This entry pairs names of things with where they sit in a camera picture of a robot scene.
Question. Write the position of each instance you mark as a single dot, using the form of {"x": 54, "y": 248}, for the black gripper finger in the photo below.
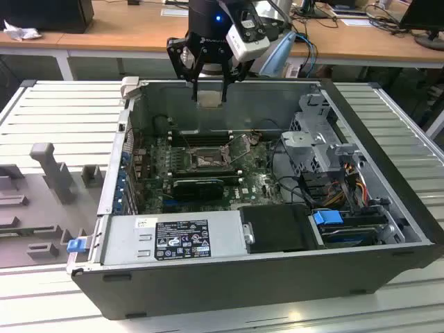
{"x": 175, "y": 55}
{"x": 231, "y": 78}

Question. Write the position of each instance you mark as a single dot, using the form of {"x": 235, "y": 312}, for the silver square CPU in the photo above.
{"x": 209, "y": 99}

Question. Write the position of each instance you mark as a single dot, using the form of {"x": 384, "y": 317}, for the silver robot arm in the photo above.
{"x": 277, "y": 55}

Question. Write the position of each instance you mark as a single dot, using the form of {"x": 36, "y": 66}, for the RAM slot with white clips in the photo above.
{"x": 211, "y": 139}
{"x": 211, "y": 132}
{"x": 240, "y": 180}
{"x": 208, "y": 171}

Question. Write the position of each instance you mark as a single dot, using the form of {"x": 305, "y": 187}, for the CPU socket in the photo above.
{"x": 208, "y": 159}

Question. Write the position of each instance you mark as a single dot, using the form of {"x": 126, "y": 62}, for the pale grey case latch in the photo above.
{"x": 130, "y": 86}

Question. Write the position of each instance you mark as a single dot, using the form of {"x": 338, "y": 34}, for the white desk device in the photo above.
{"x": 292, "y": 71}

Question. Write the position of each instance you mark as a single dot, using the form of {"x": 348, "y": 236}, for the round coin battery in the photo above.
{"x": 254, "y": 139}

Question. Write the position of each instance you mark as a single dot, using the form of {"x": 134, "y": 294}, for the wooden desk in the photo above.
{"x": 104, "y": 31}

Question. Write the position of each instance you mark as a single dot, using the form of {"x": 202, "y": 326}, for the black monitor stand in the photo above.
{"x": 312, "y": 12}

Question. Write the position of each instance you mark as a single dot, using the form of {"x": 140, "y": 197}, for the grey metal drive cage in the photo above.
{"x": 312, "y": 145}

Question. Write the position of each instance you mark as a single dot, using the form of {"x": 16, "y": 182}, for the green motherboard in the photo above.
{"x": 256, "y": 180}

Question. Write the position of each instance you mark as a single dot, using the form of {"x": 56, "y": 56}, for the black graphics card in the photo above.
{"x": 197, "y": 189}

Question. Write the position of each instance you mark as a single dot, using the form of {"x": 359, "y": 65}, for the black computer tower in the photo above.
{"x": 45, "y": 14}

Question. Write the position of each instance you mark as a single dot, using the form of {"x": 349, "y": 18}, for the black plastic shroud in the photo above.
{"x": 274, "y": 225}

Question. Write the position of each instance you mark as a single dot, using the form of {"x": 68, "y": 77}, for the crumpled white paper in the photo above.
{"x": 21, "y": 32}

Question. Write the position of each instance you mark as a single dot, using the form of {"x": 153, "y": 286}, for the blue disk carrier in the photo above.
{"x": 326, "y": 220}

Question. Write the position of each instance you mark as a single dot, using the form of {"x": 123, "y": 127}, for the grey power supply unit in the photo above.
{"x": 121, "y": 243}

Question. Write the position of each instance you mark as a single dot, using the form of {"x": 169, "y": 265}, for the black hard disk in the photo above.
{"x": 347, "y": 236}

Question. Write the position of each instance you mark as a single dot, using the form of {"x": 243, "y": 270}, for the black computer monitor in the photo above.
{"x": 421, "y": 14}

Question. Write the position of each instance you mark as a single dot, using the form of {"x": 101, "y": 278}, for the grey parts rack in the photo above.
{"x": 34, "y": 208}

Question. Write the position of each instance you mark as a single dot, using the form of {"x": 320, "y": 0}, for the black open PC case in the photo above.
{"x": 208, "y": 288}

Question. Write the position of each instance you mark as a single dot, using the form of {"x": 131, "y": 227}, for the blue plastic latch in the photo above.
{"x": 76, "y": 245}

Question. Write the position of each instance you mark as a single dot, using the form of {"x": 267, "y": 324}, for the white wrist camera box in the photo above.
{"x": 243, "y": 45}

